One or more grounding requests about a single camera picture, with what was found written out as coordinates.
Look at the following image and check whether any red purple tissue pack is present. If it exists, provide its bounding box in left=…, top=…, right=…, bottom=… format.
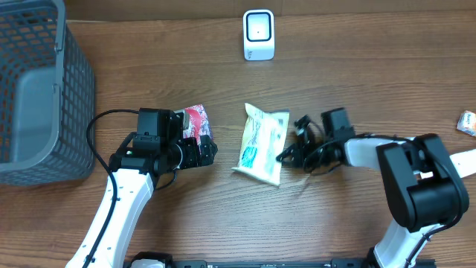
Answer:
left=176, top=104, right=213, bottom=145

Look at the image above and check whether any yellow orange snack bag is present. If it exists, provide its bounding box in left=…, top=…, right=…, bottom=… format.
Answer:
left=232, top=103, right=289, bottom=186

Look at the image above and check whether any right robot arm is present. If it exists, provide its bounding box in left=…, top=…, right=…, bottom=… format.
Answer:
left=276, top=108, right=469, bottom=267

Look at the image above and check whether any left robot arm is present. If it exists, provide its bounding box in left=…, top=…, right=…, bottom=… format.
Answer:
left=67, top=104, right=218, bottom=267

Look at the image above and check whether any white barcode scanner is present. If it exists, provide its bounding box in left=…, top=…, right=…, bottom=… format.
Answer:
left=242, top=9, right=275, bottom=61

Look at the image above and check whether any small orange white box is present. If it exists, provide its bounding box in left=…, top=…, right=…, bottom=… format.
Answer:
left=456, top=110, right=476, bottom=137

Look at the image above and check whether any dark grey plastic basket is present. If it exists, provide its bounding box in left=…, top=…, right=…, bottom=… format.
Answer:
left=1, top=0, right=95, bottom=186

